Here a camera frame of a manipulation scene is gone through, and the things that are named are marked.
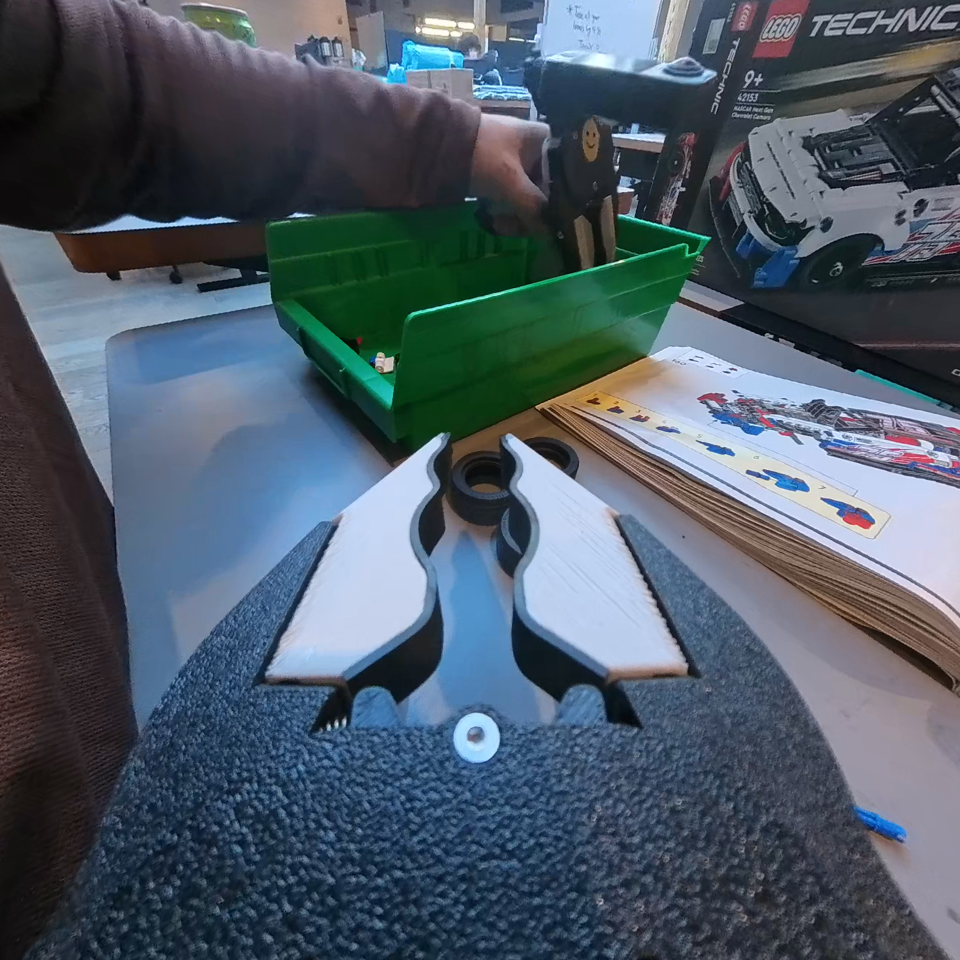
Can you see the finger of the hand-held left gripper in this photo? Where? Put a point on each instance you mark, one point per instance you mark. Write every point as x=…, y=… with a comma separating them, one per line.
x=608, y=225
x=583, y=232

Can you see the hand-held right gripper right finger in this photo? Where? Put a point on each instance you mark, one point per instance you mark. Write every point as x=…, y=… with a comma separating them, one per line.
x=592, y=585

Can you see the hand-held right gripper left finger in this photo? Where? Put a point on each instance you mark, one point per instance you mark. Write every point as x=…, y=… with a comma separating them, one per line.
x=360, y=592

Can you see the green plastic bin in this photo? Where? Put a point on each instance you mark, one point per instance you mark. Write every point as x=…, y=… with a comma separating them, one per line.
x=525, y=352

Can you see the small brick pieces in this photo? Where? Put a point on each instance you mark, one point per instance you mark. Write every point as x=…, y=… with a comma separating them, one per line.
x=384, y=364

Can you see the thick building instruction booklet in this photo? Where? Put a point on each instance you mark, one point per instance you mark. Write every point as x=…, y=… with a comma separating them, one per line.
x=930, y=555

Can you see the person's left forearm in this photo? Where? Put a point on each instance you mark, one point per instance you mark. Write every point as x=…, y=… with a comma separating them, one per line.
x=225, y=97

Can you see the grey desk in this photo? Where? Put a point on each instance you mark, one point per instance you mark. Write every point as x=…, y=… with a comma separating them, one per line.
x=225, y=487

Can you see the person's left hand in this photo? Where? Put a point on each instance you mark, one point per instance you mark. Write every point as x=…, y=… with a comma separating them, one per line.
x=510, y=165

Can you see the whiteboard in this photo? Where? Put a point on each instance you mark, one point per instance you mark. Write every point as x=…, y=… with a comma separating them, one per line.
x=600, y=22

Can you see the black rubber toy tire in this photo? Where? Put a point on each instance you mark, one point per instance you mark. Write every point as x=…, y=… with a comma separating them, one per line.
x=480, y=514
x=506, y=551
x=562, y=457

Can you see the brown cardboard box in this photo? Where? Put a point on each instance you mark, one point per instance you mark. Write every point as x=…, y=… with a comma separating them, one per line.
x=442, y=79

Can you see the blue plastic bundle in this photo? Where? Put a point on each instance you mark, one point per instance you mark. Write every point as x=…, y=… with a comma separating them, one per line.
x=431, y=56

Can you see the black toy car box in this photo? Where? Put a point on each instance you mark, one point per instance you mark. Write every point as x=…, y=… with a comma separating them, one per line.
x=862, y=187

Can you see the person's brown sweater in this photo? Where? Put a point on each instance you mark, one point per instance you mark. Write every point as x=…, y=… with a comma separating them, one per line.
x=52, y=600

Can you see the small blue brick pin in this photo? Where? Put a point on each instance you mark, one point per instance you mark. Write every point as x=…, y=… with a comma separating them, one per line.
x=877, y=823

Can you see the green round container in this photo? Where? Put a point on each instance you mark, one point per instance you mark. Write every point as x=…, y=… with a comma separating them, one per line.
x=221, y=26

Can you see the wooden table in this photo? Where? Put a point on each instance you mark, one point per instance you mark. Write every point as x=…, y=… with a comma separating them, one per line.
x=150, y=247

